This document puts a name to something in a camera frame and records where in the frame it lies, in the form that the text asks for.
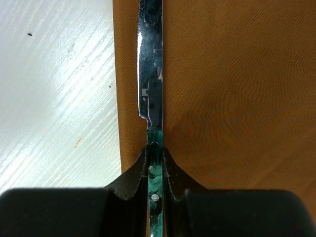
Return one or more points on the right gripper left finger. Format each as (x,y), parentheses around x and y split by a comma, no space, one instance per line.
(116,210)

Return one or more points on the orange-brown cloth napkin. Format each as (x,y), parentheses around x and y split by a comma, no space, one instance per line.
(239,81)

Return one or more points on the green-handled steel knife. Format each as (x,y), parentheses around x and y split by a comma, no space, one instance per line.
(150,102)

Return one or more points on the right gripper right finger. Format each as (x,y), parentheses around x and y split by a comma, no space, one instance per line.
(191,210)

